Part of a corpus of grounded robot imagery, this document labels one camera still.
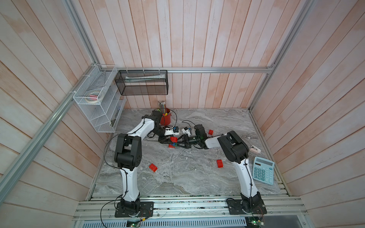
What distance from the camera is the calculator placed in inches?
33.0

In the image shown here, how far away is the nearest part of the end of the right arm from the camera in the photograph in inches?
35.1

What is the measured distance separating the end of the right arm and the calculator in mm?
368
